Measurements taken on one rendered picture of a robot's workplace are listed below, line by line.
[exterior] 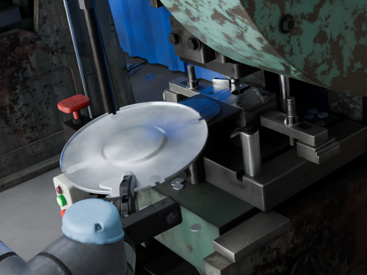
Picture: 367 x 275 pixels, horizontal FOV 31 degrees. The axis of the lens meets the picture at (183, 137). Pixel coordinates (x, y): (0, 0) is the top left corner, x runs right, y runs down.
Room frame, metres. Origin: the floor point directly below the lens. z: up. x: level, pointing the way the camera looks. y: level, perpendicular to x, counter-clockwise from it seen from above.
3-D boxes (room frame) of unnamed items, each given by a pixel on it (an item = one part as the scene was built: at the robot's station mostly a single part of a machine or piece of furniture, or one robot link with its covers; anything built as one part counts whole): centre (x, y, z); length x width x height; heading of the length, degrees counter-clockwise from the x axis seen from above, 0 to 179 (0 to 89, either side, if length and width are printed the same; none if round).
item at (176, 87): (1.43, -0.04, 0.76); 0.17 x 0.06 x 0.10; 33
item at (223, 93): (1.29, -0.13, 0.76); 0.15 x 0.09 x 0.05; 33
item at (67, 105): (1.44, 0.24, 0.72); 0.07 x 0.06 x 0.08; 123
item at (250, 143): (1.08, -0.12, 0.75); 0.03 x 0.03 x 0.10; 33
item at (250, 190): (1.29, -0.13, 0.68); 0.45 x 0.30 x 0.06; 33
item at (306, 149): (1.15, -0.22, 0.76); 0.17 x 0.06 x 0.10; 33
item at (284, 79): (1.26, -0.23, 0.81); 0.02 x 0.02 x 0.14
